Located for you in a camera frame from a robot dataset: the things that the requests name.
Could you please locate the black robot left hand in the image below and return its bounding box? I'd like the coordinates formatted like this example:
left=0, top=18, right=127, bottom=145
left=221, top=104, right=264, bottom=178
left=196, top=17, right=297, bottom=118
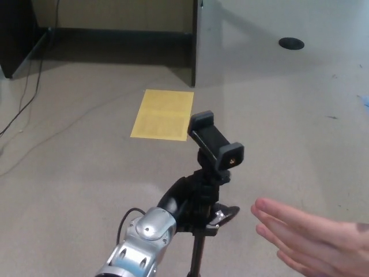
left=157, top=172, right=241, bottom=237

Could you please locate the person's bare hand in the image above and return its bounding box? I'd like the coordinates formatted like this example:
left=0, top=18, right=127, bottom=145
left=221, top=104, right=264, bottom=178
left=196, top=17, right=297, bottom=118
left=250, top=197, right=369, bottom=277

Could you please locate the black tripod with phone holder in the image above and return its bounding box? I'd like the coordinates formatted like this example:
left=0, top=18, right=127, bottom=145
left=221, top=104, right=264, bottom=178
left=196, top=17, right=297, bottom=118
left=187, top=110, right=245, bottom=277

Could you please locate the yellow paper sheet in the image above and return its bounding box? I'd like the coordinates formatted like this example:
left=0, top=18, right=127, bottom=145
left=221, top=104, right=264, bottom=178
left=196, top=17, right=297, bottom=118
left=130, top=89, right=195, bottom=143

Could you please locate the dark wooden desk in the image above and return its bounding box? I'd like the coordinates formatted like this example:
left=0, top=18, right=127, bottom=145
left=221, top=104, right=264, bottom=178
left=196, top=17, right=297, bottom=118
left=0, top=0, right=200, bottom=88

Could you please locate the black round floor grommet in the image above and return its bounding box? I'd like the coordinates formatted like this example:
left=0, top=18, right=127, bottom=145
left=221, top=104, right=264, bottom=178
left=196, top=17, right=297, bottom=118
left=278, top=37, right=305, bottom=51

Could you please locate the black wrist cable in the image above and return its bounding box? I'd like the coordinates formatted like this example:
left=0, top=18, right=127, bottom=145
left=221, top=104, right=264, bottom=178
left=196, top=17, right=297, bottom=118
left=115, top=208, right=146, bottom=246

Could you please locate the grey floor cable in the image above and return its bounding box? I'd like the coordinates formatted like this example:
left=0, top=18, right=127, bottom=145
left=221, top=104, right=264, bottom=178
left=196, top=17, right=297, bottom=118
left=0, top=96, right=144, bottom=177

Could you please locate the thin black floor cable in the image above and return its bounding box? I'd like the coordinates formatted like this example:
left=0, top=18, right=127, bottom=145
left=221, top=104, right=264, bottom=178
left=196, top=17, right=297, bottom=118
left=0, top=65, right=31, bottom=133

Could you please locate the thick black floor cable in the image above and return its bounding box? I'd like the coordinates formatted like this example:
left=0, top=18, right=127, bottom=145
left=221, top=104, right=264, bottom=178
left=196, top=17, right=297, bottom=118
left=0, top=0, right=62, bottom=136

